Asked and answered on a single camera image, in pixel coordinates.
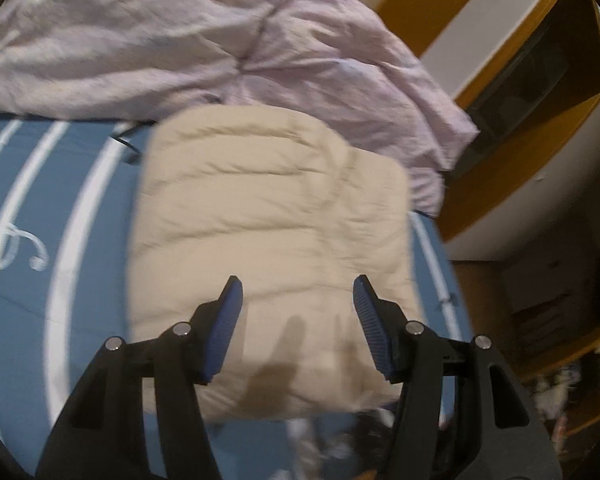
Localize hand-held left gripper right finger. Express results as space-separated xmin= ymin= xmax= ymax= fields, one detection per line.
xmin=352 ymin=274 xmax=563 ymax=480

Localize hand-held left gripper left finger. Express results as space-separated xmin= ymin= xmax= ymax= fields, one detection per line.
xmin=35 ymin=275 xmax=244 ymax=480

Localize beige puffer jacket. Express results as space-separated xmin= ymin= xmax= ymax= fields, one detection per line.
xmin=127 ymin=105 xmax=422 ymax=419

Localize blue white-striped bed sheet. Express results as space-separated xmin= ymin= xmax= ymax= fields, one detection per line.
xmin=0 ymin=117 xmax=477 ymax=480

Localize dark glass door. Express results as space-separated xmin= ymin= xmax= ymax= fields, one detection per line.
xmin=452 ymin=20 xmax=583 ymax=179

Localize pink floral duvet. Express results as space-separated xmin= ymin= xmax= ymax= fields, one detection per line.
xmin=0 ymin=0 xmax=481 ymax=219

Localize black cable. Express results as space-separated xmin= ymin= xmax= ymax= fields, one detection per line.
xmin=111 ymin=120 xmax=157 ymax=164

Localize wooden wall trim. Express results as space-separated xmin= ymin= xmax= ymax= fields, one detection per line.
xmin=374 ymin=0 xmax=508 ymax=57

